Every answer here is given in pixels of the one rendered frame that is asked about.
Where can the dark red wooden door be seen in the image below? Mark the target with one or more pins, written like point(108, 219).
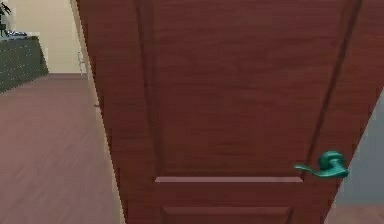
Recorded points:
point(226, 100)

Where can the dark green chest of drawers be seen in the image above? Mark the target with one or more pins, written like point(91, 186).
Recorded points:
point(18, 61)

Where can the dark green house plant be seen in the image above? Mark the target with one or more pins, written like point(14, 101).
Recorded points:
point(4, 13)

